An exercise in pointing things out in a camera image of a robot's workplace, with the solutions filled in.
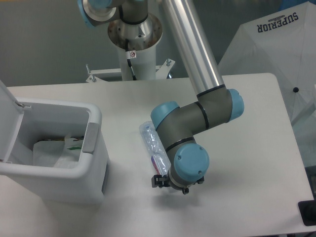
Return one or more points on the white metal base frame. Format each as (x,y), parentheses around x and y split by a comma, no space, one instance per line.
(162,72)

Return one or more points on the white trash can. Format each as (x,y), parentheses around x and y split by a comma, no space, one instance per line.
(51,120)

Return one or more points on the white bin liner bag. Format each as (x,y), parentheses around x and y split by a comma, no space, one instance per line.
(46,161)

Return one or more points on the crushed clear plastic bottle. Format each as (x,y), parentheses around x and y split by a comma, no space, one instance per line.
(155,148)

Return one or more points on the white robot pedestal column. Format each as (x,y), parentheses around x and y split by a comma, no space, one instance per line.
(137,64)

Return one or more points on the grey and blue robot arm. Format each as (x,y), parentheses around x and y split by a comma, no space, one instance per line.
(133,30)

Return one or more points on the white trash can lid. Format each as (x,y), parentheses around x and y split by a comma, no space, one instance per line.
(11,115)

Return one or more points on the white plastic wrapper bag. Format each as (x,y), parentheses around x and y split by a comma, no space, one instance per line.
(67,147)

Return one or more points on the white Superior umbrella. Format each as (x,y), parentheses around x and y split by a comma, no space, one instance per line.
(283,44)

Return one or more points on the black device at table corner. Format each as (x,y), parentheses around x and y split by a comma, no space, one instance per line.
(308,212)

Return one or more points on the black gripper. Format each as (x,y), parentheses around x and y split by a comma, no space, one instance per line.
(166,181)

